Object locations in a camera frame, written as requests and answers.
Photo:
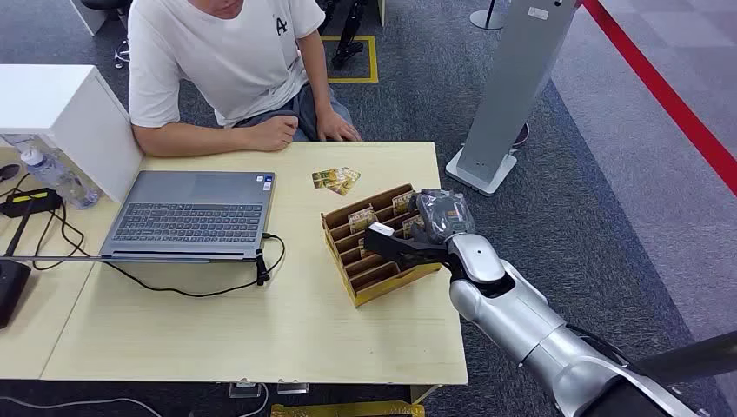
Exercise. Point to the person's right hand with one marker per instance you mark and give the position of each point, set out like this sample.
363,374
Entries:
276,133

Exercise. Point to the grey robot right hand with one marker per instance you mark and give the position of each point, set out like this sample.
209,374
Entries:
443,216

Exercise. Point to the person's left hand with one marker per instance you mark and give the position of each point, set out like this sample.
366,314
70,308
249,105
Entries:
337,128

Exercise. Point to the person's right forearm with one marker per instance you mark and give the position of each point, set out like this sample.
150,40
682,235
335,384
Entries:
190,141

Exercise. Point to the person's left forearm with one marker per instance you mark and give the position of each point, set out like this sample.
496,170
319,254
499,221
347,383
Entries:
315,75

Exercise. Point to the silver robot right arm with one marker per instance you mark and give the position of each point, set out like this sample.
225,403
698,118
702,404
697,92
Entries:
518,322

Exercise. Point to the gold printed card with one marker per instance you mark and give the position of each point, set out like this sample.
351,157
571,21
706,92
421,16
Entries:
342,187
402,202
362,220
322,178
349,174
411,225

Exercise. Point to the person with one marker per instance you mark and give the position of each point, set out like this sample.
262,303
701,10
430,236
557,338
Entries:
230,57

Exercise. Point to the wooden slotted card holder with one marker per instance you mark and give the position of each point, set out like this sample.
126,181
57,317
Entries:
368,270

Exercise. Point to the black tripod stand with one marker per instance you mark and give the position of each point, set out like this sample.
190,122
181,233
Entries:
348,40

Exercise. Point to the grey laptop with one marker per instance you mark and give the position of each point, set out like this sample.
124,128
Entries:
190,216

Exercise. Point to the grey standing kiosk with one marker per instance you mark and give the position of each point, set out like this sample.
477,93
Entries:
512,86

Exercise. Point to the round metal stanchion base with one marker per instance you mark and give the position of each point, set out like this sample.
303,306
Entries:
488,20

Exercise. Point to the white box cabinet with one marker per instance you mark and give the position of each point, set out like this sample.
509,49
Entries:
63,115

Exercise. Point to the clear plastic water bottle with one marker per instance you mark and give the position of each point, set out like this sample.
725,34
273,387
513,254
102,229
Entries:
57,178

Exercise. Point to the black adapter yellow label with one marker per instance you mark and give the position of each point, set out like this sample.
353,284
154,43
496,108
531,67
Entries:
29,201

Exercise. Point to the dark round object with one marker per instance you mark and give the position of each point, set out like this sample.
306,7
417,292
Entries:
8,172

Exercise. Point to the black device with antenna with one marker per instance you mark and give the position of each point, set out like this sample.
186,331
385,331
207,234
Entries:
11,288

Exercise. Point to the clear table bracket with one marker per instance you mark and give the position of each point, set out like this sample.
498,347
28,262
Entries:
292,387
245,389

